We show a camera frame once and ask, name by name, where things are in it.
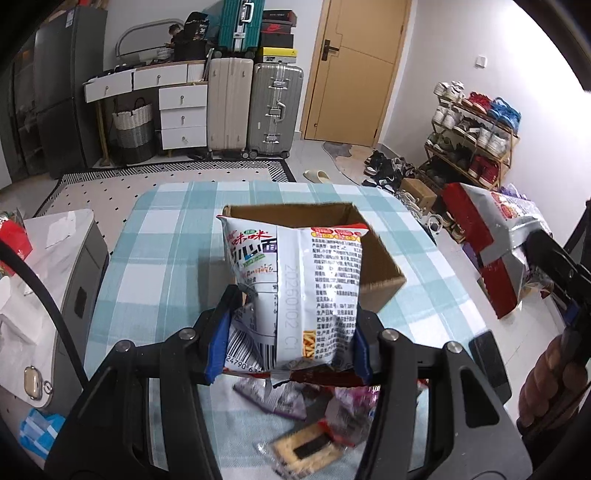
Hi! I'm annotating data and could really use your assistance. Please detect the white noodle snack bag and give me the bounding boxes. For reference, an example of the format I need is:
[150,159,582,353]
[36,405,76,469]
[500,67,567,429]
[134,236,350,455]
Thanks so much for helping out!
[219,216,369,378]

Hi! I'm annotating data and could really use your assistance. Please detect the red and silver snack bag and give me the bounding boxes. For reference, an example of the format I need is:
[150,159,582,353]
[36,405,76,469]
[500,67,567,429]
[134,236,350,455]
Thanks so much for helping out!
[443,183,552,318]

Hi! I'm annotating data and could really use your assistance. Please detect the right hand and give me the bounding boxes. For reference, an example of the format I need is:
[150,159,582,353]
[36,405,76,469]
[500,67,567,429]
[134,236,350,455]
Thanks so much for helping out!
[518,335,588,427]

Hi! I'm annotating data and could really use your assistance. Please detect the purple candy bag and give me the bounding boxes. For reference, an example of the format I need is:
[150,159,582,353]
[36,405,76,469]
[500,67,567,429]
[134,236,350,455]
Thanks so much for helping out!
[324,386,380,447]

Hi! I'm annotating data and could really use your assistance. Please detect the SF cardboard box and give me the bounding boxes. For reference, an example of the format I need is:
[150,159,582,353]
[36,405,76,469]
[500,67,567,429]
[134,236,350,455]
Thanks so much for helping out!
[222,202,406,314]

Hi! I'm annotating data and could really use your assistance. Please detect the checkered teal tablecloth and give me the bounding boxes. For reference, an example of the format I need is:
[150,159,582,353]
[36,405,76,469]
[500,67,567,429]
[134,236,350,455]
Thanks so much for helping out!
[82,180,491,480]

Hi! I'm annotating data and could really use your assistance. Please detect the black phone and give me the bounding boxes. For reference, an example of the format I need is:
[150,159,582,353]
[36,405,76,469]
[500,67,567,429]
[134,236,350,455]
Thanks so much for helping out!
[469,330,512,405]

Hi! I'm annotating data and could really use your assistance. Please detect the cracker packet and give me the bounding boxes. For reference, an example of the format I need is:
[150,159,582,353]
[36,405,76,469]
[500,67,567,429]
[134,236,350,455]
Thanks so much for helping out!
[254,420,355,479]

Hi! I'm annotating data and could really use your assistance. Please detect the beige slipper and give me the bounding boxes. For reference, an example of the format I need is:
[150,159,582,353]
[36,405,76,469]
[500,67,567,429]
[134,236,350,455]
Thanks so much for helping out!
[304,170,332,184]

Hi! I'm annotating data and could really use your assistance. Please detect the cardboard box on floor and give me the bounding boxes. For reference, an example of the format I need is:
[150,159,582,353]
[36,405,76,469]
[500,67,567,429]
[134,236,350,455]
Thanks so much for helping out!
[401,178,437,211]

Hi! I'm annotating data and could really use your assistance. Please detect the shoe rack with shoes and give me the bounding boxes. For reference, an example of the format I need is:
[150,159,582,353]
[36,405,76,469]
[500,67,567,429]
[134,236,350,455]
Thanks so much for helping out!
[419,81,522,191]

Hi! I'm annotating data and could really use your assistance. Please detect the dotted rug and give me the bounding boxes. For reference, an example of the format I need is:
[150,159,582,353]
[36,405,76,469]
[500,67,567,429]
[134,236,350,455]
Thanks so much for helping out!
[37,159,296,252]

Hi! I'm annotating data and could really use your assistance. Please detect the grey side cabinet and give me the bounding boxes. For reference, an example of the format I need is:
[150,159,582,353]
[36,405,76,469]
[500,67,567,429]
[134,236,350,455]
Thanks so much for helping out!
[1,209,108,415]

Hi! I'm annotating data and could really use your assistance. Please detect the silver aluminium suitcase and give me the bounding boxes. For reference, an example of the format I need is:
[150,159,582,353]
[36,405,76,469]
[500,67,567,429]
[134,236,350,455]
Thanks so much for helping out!
[246,63,304,159]

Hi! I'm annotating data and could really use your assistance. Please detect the woven laundry basket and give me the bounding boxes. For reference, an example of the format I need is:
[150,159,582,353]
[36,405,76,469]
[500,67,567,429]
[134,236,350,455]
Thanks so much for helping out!
[111,97,156,165]

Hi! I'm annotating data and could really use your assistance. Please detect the earbuds case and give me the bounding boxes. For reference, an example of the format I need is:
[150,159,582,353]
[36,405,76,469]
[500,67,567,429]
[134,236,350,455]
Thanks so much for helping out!
[23,366,43,401]

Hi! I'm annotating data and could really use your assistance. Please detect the beige suitcase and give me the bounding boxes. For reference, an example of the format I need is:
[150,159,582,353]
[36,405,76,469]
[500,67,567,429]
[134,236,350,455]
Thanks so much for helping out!
[206,58,253,153]

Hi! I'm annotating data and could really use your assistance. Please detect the white drawer desk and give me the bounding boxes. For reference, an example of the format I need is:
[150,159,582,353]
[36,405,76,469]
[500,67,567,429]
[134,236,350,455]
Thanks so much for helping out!
[84,60,208,151]

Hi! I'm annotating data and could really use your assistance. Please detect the red gift box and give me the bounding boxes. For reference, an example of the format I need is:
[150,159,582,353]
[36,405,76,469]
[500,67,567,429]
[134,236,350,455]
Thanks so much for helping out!
[0,215,33,260]

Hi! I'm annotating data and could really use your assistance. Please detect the blue white packaging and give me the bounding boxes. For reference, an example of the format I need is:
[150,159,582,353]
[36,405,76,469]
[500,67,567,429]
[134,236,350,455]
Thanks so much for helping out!
[18,409,65,460]

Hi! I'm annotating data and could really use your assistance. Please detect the dark refrigerator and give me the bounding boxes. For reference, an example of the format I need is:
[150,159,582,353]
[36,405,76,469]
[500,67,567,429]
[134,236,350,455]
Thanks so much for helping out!
[33,5,107,179]

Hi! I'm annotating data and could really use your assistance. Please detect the stacked shoe boxes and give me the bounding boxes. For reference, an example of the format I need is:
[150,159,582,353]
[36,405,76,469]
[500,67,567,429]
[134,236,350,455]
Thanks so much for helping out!
[257,10,297,64]

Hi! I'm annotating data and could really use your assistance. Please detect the teal suitcase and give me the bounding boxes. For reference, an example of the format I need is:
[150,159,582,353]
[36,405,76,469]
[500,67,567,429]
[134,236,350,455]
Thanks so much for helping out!
[217,0,264,53]

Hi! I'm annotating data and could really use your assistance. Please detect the wooden door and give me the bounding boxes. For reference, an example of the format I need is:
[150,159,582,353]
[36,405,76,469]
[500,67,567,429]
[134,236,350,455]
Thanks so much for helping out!
[301,1,412,147]

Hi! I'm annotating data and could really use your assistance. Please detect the black cable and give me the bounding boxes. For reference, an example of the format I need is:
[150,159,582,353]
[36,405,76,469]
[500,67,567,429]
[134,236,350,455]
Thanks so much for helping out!
[0,239,89,393]

